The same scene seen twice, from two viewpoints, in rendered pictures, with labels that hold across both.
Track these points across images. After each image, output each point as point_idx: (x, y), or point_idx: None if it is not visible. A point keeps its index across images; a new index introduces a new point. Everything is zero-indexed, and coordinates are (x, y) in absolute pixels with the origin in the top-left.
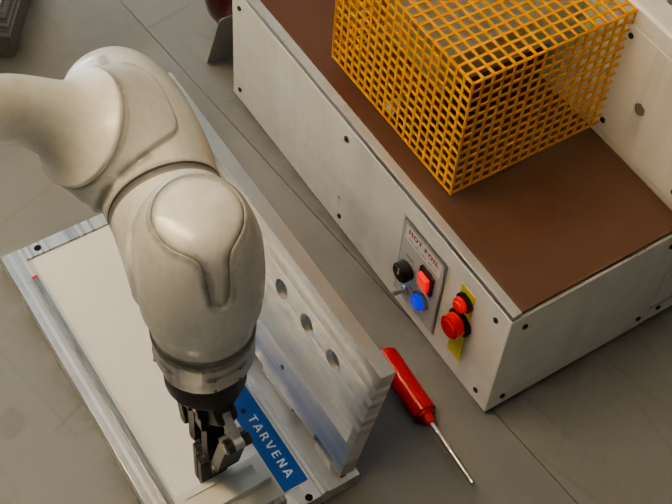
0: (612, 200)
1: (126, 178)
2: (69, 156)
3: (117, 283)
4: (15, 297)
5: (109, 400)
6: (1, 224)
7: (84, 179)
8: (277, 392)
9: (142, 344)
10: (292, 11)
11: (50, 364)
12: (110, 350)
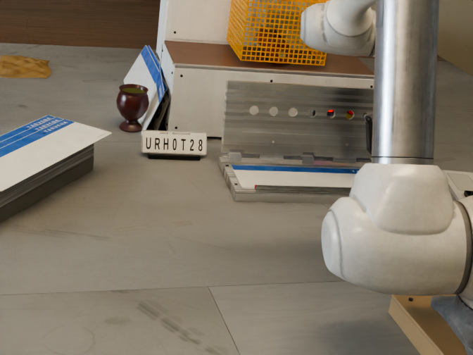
0: (336, 55)
1: (374, 17)
2: (367, 14)
3: (267, 175)
4: (253, 202)
5: (333, 187)
6: (206, 196)
7: (371, 22)
8: (343, 165)
9: (304, 179)
10: (203, 63)
11: (297, 204)
12: (303, 184)
